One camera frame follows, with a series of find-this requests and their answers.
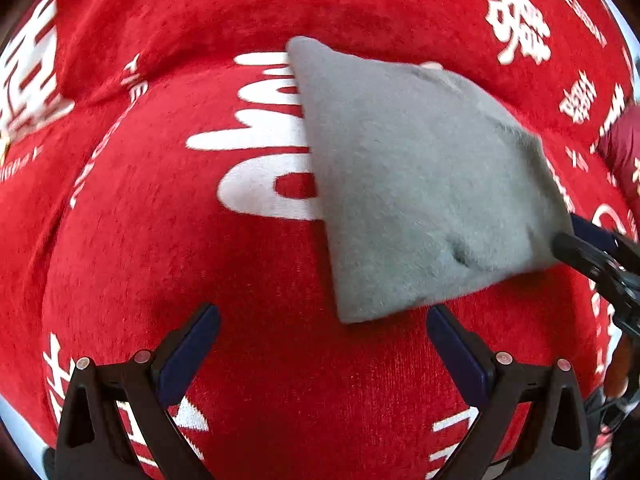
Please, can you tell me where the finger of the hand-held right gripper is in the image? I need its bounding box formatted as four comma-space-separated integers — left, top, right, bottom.
570, 214, 640, 261
551, 232, 632, 286

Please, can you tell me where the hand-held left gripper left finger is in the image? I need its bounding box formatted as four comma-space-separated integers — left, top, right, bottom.
54, 303, 221, 480

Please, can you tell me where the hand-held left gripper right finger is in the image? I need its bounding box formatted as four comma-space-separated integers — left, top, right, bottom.
427, 305, 592, 480

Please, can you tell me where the small grey cloth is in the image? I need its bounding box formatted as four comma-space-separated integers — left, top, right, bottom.
286, 36, 576, 325

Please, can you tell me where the red printed blanket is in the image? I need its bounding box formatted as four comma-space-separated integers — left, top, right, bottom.
0, 0, 640, 480

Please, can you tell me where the dark red cloth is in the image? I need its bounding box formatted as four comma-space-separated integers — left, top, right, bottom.
597, 109, 640, 201

